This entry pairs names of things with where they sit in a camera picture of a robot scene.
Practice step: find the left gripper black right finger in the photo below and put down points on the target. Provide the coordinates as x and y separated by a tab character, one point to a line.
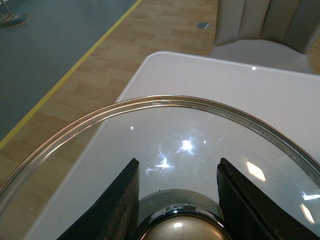
250	214

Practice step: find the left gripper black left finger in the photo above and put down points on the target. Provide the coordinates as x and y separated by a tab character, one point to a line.
114	216

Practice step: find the glass pot lid with knob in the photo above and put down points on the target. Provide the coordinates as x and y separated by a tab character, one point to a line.
179	142

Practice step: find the left beige upholstered chair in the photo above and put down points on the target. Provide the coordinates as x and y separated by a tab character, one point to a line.
269	33

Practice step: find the floor outlet plate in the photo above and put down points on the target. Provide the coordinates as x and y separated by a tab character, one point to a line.
202	25

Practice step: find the stand base with cable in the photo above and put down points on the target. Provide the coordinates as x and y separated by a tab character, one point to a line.
11	20

